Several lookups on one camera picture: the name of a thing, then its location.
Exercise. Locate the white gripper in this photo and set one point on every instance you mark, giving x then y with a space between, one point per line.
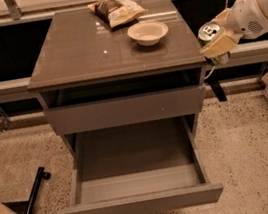
246 16

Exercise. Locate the green soda can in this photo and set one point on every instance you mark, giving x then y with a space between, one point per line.
206 34

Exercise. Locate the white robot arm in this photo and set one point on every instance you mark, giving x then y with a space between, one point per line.
246 19

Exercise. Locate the grey drawer cabinet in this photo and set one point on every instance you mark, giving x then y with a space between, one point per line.
83 60

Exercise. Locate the open grey middle drawer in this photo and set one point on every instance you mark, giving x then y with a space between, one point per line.
138 169

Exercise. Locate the closed grey top drawer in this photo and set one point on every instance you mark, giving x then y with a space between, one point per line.
127 110

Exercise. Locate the white paper bowl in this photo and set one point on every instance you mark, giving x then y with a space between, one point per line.
147 33

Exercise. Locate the brown yellow chip bag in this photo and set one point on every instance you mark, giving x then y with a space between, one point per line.
117 12

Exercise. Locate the black stand leg with caster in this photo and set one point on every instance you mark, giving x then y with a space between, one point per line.
27 206

